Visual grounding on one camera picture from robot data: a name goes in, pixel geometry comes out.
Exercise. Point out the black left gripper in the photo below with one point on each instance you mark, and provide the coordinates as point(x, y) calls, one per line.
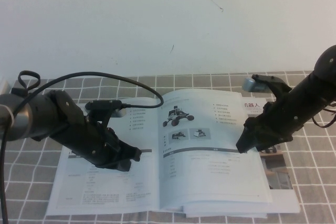
point(89, 142)

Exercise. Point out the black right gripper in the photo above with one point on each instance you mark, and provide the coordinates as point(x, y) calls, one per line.
point(275, 124)

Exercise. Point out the white product catalogue book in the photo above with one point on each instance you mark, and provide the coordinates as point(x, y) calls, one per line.
point(210, 182)

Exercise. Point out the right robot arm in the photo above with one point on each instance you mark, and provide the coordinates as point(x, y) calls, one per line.
point(315, 90)

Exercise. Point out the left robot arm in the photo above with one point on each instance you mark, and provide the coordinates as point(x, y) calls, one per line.
point(26, 116)

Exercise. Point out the brochure with photo cover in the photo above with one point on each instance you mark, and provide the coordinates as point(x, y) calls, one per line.
point(278, 171)

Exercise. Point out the grey white grid tablecloth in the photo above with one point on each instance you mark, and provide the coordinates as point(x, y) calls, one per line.
point(26, 182)

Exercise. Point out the white zip tie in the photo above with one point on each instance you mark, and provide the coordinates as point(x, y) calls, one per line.
point(11, 115)

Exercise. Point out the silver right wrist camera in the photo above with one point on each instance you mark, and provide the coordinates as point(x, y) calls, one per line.
point(252, 85)

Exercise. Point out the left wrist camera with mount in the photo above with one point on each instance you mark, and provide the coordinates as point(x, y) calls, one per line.
point(102, 104)

